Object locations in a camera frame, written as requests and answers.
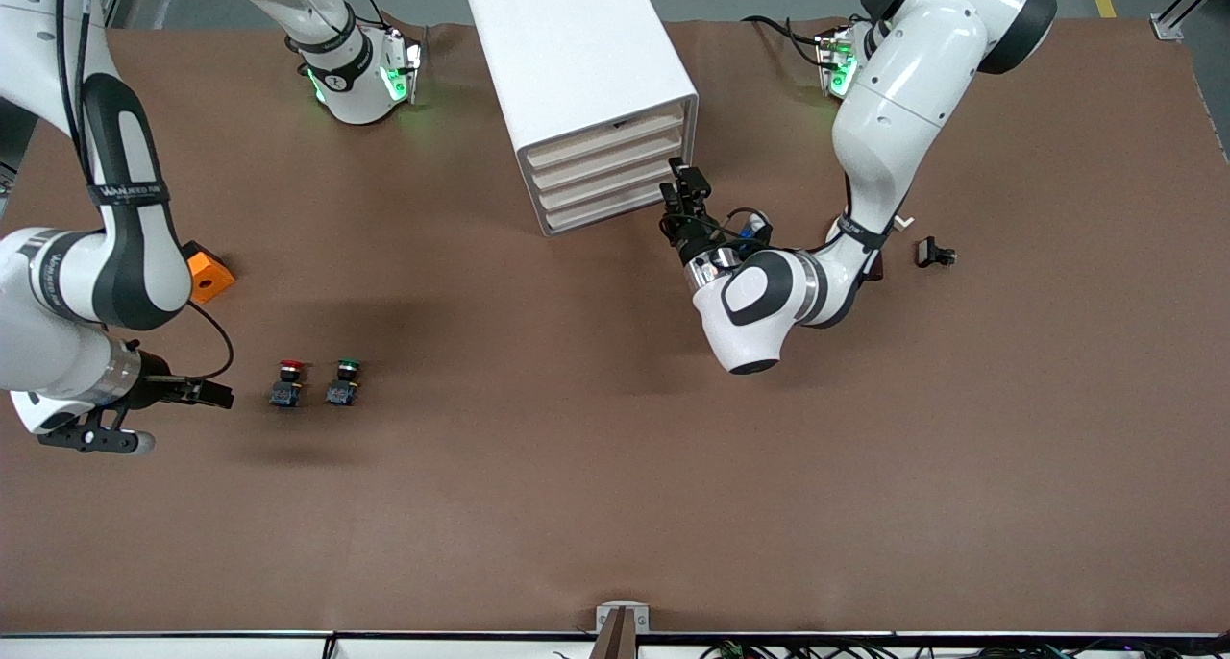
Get aluminium frame post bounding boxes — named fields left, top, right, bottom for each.
left=1151, top=0, right=1230, bottom=41

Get green push button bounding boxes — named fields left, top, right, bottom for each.
left=326, top=357, right=366, bottom=407

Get red push button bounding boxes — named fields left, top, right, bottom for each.
left=270, top=359, right=308, bottom=408

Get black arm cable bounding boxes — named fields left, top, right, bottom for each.
left=713, top=206, right=772, bottom=249
left=53, top=0, right=236, bottom=383

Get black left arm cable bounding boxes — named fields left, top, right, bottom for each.
left=713, top=206, right=772, bottom=249

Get white drawer cabinet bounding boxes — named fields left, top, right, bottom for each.
left=465, top=0, right=700, bottom=238

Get grey metal table bracket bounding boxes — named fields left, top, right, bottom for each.
left=596, top=603, right=651, bottom=633

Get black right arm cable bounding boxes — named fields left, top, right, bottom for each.
left=53, top=0, right=236, bottom=383

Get white table edge rail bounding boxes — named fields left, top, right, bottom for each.
left=0, top=630, right=1230, bottom=659

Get orange black box with hole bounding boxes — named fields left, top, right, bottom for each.
left=181, top=241, right=236, bottom=304

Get brown paper table cover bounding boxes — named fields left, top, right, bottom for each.
left=0, top=20, right=1230, bottom=636

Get black base power cable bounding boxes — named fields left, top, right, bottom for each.
left=742, top=13, right=839, bottom=69

